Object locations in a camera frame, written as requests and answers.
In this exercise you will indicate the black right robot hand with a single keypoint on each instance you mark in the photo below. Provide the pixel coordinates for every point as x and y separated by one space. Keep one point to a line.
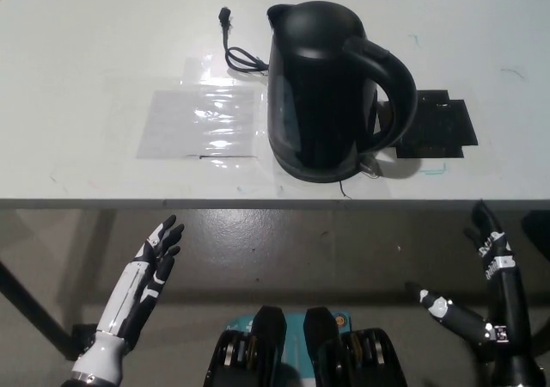
509 309

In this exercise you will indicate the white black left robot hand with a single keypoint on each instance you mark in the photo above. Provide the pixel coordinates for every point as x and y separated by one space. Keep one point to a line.
131 292

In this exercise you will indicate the transparent kettle switch lever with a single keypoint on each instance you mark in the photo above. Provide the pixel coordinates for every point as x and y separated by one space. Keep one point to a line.
369 166

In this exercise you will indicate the black electric kettle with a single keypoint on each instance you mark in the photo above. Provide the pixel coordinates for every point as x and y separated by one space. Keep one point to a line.
318 103

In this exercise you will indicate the black robot body block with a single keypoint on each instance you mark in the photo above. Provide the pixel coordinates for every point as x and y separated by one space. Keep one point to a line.
266 339
322 339

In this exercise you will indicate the black object at edge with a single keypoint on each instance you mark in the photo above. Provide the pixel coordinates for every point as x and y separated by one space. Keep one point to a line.
537 232

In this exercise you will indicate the black table leg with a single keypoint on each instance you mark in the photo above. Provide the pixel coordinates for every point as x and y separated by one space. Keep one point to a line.
34 314

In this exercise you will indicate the clear plastic sheet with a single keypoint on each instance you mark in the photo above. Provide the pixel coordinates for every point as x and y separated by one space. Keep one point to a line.
193 124

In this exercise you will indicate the black flat plate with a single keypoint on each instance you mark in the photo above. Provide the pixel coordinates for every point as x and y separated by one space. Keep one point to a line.
438 124

